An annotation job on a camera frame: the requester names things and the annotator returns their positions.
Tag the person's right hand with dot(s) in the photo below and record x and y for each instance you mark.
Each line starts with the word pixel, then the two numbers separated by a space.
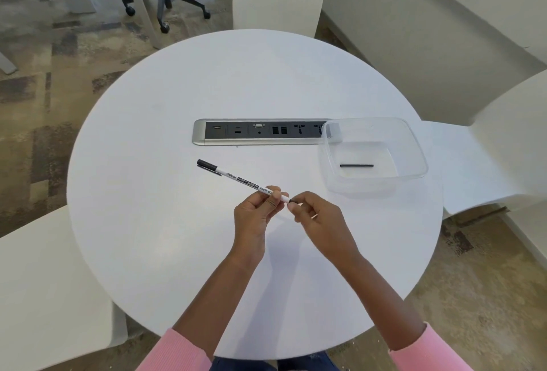
pixel 327 229

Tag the grey desk leg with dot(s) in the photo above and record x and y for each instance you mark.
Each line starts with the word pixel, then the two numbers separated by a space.
pixel 7 63

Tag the white marker with black cap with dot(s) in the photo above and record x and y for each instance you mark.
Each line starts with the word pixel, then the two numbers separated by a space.
pixel 239 178

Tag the clear plastic container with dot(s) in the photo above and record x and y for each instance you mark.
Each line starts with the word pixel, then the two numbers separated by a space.
pixel 372 152

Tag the person's right forearm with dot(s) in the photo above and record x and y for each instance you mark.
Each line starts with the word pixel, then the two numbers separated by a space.
pixel 401 319

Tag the person's left forearm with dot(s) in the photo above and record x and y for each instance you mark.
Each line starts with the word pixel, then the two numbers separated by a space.
pixel 205 319

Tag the person's left hand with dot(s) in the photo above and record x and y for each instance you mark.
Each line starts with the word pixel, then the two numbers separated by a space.
pixel 252 225

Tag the old black ink refill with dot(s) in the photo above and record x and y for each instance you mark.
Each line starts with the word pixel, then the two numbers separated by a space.
pixel 357 166

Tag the silver table socket panel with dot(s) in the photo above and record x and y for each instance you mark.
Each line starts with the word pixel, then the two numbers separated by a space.
pixel 248 132

